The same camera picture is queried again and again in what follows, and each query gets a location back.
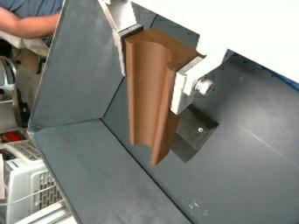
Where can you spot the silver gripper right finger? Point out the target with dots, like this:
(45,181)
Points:
(191,81)

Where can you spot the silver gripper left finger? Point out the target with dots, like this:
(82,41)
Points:
(122,19)

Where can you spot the brown arch block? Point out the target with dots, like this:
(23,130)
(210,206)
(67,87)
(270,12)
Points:
(155,56)

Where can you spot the person's bare forearm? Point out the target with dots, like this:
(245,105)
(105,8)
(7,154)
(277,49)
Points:
(29,27)

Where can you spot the dark grey saddle fixture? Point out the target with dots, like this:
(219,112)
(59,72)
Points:
(193,133)

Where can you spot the white plastic crate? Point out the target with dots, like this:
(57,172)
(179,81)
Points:
(30,188)

